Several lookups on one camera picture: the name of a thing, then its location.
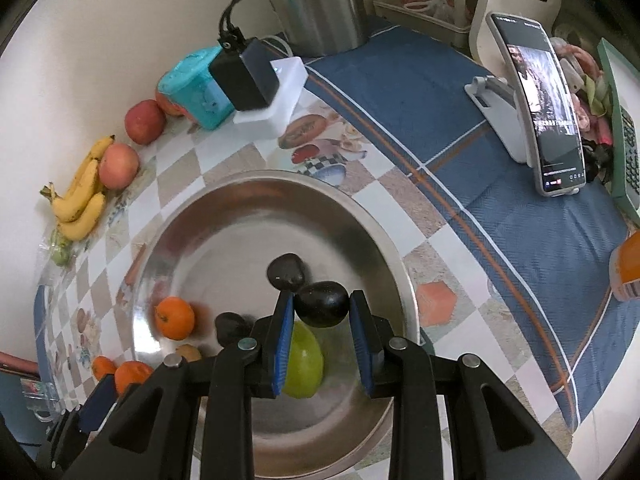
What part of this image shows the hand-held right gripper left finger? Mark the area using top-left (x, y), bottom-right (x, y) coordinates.
top-left (62, 290), bottom-right (296, 480)

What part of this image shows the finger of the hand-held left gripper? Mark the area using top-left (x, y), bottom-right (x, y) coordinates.
top-left (79, 374), bottom-right (119, 433)

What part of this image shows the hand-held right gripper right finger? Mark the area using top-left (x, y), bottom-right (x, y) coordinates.
top-left (348, 290), bottom-right (583, 480)

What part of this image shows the dark plum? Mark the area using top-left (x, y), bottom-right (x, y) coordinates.
top-left (266, 254), bottom-right (306, 291)
top-left (214, 312), bottom-right (253, 347)
top-left (294, 281), bottom-right (349, 329)

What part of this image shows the orange with stem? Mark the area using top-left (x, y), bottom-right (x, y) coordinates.
top-left (153, 296), bottom-right (196, 341)

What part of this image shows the steel basin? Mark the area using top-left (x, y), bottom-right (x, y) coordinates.
top-left (131, 170), bottom-right (421, 480)

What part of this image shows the green mango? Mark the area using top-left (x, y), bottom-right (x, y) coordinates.
top-left (282, 321), bottom-right (325, 400)

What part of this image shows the orange tangerine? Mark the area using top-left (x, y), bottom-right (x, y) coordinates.
top-left (92, 356), bottom-right (118, 382)
top-left (114, 360), bottom-right (155, 396)

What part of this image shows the clear plastic holder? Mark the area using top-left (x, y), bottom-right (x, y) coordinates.
top-left (20, 377), bottom-right (68, 413)

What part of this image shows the pink tube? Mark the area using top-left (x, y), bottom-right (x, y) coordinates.
top-left (0, 351), bottom-right (40, 376)

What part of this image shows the green fruit in plastic bag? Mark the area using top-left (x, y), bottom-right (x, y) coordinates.
top-left (37, 230), bottom-right (76, 281)

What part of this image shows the blue striped cloth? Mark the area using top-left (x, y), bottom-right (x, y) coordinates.
top-left (265, 22), bottom-right (640, 431)

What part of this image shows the yellow banana bunch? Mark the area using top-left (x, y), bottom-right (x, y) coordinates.
top-left (40, 135), bottom-right (116, 242)

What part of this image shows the pink-red apple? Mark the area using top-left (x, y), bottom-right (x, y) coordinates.
top-left (98, 143), bottom-right (141, 191)

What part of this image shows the white plastic block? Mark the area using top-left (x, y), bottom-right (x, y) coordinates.
top-left (232, 57), bottom-right (308, 138)

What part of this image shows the dark red apple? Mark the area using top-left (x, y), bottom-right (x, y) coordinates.
top-left (155, 87), bottom-right (183, 117)
top-left (124, 100), bottom-right (167, 146)

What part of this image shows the white phone stand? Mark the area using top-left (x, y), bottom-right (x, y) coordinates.
top-left (464, 75), bottom-right (583, 197)

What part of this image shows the teal box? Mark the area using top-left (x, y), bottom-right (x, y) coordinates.
top-left (157, 46), bottom-right (236, 131)

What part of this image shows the orange bottle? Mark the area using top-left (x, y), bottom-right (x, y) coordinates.
top-left (609, 232), bottom-right (640, 302)

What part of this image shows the smartphone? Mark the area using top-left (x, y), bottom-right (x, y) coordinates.
top-left (485, 12), bottom-right (587, 197)

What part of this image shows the white plastic basket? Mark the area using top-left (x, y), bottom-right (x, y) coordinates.
top-left (372, 0), bottom-right (476, 51)

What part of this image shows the pink cloth pile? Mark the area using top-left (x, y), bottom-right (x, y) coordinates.
top-left (552, 35), bottom-right (616, 181)

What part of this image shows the green box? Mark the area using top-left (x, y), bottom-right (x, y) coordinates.
top-left (597, 39), bottom-right (640, 221)

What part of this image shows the steel kettle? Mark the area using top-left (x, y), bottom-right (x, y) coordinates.
top-left (256, 0), bottom-right (371, 58)

